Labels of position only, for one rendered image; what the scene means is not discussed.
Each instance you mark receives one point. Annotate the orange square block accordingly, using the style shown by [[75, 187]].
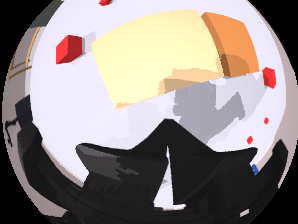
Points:
[[233, 43]]

